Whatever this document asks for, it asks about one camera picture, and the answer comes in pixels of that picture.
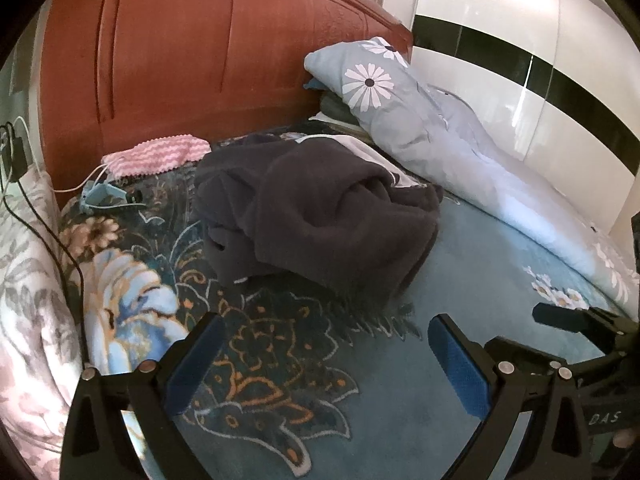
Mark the teal floral blanket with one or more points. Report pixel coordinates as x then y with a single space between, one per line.
310 360

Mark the pink floral pillow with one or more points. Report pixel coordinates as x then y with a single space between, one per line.
30 320

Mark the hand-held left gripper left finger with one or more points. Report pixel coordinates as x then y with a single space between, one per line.
197 365

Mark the pink striped knitted cloth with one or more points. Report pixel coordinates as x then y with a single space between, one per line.
155 156

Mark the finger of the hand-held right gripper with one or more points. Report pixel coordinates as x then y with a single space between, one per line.
525 350
565 316

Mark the dark grey and white sweatshirt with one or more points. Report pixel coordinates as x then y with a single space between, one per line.
310 210

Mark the small blue plastic object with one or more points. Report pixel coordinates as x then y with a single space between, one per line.
105 197

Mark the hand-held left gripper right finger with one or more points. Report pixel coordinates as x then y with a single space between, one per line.
457 365

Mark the dark pillow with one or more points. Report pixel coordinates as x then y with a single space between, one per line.
337 107

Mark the light blue daisy quilt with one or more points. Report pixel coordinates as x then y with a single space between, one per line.
450 140

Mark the reddish wooden headboard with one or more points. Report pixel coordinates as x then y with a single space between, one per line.
200 60

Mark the white wardrobe with black stripe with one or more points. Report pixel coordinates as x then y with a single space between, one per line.
540 70

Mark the black charger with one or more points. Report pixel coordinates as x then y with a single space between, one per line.
14 152

